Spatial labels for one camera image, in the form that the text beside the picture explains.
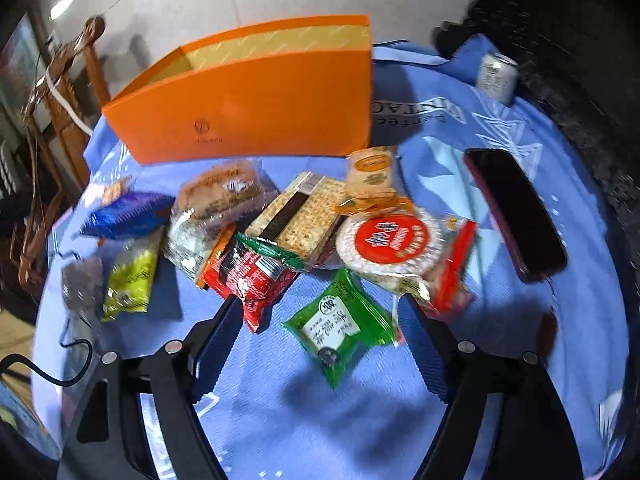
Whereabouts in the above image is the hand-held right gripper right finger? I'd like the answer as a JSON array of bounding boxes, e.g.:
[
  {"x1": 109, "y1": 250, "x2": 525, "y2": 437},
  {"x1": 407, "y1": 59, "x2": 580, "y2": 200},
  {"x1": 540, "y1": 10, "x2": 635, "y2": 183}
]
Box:
[{"x1": 397, "y1": 295, "x2": 586, "y2": 480}]

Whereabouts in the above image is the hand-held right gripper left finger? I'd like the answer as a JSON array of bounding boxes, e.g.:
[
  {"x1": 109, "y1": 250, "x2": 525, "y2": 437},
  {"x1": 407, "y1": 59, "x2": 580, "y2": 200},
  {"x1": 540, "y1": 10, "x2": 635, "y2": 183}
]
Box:
[{"x1": 57, "y1": 297, "x2": 246, "y2": 480}]

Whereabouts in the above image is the red snack packet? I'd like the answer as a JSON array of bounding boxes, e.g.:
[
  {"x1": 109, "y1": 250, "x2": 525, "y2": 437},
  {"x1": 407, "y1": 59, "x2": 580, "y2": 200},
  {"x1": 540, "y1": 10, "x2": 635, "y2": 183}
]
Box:
[{"x1": 199, "y1": 225, "x2": 301, "y2": 335}]

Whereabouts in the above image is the small green snack packet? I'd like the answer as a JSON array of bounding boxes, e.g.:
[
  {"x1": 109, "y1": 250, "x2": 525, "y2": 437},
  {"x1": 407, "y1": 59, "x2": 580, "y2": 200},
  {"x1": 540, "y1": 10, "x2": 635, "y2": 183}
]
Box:
[{"x1": 280, "y1": 266, "x2": 403, "y2": 390}]

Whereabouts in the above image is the green yellow snack packet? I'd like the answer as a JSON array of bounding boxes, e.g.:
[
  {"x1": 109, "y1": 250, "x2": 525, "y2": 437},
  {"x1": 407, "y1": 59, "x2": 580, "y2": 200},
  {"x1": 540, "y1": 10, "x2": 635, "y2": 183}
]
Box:
[{"x1": 101, "y1": 227, "x2": 166, "y2": 322}]

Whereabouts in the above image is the clear printed snack packet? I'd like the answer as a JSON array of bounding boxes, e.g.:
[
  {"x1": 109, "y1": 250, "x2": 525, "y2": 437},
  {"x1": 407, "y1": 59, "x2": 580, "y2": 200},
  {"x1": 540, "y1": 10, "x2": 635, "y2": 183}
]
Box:
[{"x1": 164, "y1": 207, "x2": 236, "y2": 281}]

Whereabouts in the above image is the clear bread packet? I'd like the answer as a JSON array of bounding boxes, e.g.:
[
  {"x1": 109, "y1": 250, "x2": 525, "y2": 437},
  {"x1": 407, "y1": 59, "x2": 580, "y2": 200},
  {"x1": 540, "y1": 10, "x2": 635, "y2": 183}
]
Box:
[{"x1": 175, "y1": 159, "x2": 278, "y2": 223}]

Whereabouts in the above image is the blue snack packet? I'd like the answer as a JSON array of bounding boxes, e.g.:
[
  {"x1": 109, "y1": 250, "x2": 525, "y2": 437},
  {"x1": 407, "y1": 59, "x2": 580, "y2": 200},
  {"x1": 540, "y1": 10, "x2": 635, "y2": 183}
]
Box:
[{"x1": 80, "y1": 191, "x2": 176, "y2": 239}]

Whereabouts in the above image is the sandwich cracker packet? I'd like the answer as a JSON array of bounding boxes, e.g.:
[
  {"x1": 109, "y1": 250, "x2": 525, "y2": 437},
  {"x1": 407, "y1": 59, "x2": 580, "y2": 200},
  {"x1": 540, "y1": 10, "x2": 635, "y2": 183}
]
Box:
[{"x1": 235, "y1": 171, "x2": 348, "y2": 272}]

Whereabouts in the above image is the orange biscuit packet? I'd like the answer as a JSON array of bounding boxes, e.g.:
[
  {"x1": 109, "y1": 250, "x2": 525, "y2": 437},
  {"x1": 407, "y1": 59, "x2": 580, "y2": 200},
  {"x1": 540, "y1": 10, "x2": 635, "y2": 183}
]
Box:
[{"x1": 335, "y1": 145, "x2": 416, "y2": 217}]

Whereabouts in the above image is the small clear biscuit packet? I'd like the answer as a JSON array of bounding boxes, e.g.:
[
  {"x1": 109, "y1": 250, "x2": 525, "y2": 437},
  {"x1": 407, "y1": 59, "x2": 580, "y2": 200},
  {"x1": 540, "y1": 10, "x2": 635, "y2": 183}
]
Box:
[{"x1": 101, "y1": 176, "x2": 133, "y2": 207}]

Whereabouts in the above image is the orange cardboard box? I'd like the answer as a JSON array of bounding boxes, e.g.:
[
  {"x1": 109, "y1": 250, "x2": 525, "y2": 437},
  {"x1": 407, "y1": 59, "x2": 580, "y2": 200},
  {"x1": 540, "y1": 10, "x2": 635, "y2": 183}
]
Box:
[{"x1": 101, "y1": 15, "x2": 373, "y2": 166}]

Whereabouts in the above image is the blue printed tablecloth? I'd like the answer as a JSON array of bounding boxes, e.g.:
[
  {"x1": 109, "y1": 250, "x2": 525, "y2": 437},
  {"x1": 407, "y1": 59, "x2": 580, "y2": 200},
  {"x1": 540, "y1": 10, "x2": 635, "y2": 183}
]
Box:
[{"x1": 30, "y1": 35, "x2": 631, "y2": 480}]

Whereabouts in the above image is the plain brown wooden chair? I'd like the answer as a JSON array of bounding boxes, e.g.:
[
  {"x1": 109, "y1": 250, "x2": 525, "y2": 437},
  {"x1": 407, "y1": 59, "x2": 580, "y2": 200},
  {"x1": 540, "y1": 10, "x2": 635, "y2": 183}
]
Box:
[{"x1": 15, "y1": 110, "x2": 66, "y2": 291}]

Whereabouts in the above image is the silver drink can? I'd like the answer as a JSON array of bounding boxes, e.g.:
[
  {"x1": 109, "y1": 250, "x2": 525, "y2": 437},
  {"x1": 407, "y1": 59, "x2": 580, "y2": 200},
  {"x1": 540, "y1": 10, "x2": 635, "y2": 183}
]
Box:
[{"x1": 475, "y1": 52, "x2": 519, "y2": 107}]

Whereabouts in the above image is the carved brown wooden chair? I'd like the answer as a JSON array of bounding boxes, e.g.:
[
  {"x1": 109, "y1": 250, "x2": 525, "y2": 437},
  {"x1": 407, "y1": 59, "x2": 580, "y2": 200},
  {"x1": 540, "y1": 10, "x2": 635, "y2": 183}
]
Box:
[{"x1": 47, "y1": 16, "x2": 112, "y2": 186}]

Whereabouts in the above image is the black cable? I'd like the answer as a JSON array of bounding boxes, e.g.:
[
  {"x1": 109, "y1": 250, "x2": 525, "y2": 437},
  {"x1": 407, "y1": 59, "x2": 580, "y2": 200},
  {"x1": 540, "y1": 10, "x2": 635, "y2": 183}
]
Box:
[{"x1": 0, "y1": 337, "x2": 94, "y2": 389}]

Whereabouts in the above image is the white power cable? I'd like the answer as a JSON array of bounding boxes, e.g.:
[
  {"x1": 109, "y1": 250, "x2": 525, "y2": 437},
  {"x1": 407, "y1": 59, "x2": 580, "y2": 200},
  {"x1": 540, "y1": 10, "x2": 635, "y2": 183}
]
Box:
[{"x1": 45, "y1": 67, "x2": 93, "y2": 137}]

